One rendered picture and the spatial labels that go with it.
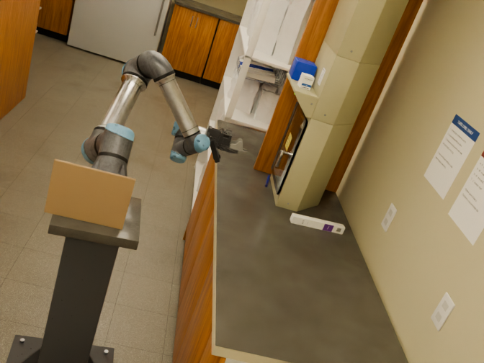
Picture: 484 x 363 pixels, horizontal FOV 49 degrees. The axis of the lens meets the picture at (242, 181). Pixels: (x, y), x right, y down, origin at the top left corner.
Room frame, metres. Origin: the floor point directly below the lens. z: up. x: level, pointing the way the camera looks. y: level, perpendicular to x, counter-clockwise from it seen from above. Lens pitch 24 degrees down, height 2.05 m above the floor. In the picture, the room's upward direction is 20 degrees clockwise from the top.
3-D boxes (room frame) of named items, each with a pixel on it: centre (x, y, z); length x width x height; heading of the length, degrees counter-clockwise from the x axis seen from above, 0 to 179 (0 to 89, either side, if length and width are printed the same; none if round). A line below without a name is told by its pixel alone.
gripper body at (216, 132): (2.33, 0.17, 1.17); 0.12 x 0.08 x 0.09; 101
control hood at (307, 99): (2.50, -0.11, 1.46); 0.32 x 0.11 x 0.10; 11
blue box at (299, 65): (2.59, -0.09, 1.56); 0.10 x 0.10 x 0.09; 11
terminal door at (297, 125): (2.51, -0.16, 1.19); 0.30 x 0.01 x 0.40; 10
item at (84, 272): (1.76, 0.48, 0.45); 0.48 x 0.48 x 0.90; 17
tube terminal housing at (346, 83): (2.53, -0.29, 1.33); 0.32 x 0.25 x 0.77; 11
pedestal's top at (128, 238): (1.76, 0.48, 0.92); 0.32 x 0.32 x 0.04; 17
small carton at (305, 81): (2.45, -0.12, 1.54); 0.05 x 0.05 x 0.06; 19
